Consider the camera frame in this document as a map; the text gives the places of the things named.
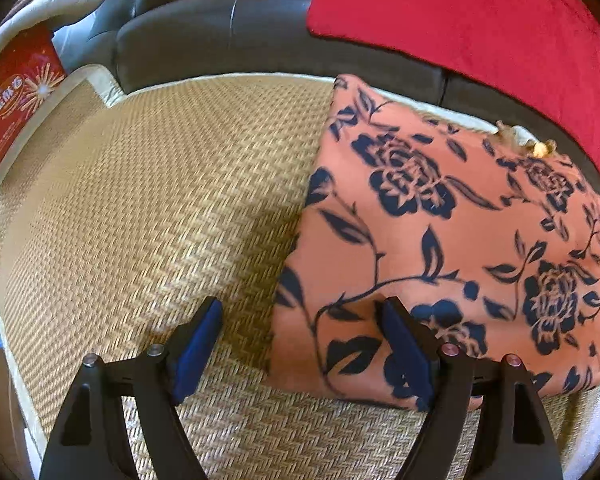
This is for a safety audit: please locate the white quilted blanket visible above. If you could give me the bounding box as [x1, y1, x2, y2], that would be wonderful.
[0, 0, 113, 63]

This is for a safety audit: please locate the orange floral pillow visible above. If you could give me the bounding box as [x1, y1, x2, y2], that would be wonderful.
[269, 74, 600, 411]

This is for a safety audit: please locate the woven straw mat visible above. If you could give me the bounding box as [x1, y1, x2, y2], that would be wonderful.
[0, 64, 600, 480]

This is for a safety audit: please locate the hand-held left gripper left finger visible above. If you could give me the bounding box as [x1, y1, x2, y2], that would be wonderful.
[39, 296, 225, 480]

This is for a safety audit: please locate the dark leather sofa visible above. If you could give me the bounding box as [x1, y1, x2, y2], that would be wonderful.
[55, 0, 600, 211]

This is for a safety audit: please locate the red printed box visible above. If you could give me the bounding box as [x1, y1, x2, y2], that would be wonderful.
[0, 24, 69, 181]

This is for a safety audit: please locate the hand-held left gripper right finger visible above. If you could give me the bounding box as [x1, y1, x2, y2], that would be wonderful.
[377, 296, 565, 480]

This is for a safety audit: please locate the red cushion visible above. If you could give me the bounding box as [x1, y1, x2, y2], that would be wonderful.
[306, 0, 600, 193]

